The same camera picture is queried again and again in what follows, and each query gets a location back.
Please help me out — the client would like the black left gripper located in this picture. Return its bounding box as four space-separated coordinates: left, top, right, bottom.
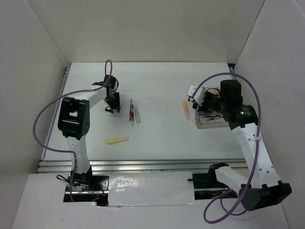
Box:
103 91 121 114

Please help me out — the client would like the blue gel pen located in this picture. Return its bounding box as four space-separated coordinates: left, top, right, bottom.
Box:
199 115 222 119

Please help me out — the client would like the red gel pen horizontal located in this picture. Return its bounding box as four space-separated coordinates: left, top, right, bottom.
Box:
204 116 221 122

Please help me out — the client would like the red pen angled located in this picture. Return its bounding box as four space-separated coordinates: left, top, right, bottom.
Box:
129 99 132 121

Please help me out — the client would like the yellow highlighter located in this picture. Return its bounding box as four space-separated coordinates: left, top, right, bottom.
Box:
106 136 129 145

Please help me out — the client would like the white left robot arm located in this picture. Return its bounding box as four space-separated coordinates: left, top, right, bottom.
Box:
58 74 121 190

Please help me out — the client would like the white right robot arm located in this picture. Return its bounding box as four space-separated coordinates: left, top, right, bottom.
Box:
193 80 292 211

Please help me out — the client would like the smoky plastic desk organizer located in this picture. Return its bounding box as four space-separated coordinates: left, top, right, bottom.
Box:
189 86 229 129

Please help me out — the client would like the orange pink highlighter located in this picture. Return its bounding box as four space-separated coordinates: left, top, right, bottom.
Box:
183 101 190 120

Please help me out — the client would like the green highlighter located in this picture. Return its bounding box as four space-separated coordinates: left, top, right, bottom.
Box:
134 106 141 124

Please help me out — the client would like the white front cover plate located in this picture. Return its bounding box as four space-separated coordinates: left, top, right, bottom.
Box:
108 171 195 207

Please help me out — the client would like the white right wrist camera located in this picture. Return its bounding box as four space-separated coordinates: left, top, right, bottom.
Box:
187 85 206 106

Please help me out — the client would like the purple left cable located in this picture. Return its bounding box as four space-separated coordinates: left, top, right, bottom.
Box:
32 59 113 202

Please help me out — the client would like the purple cable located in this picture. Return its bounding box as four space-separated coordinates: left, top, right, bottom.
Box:
32 59 113 202
193 73 261 224

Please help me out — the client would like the right side aluminium rail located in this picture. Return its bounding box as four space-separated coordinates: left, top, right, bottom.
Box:
227 63 236 73

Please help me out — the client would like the aluminium table edge rail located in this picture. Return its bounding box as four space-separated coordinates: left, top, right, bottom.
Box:
37 159 247 172

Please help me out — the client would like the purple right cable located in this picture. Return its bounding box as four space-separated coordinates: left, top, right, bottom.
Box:
193 73 261 224

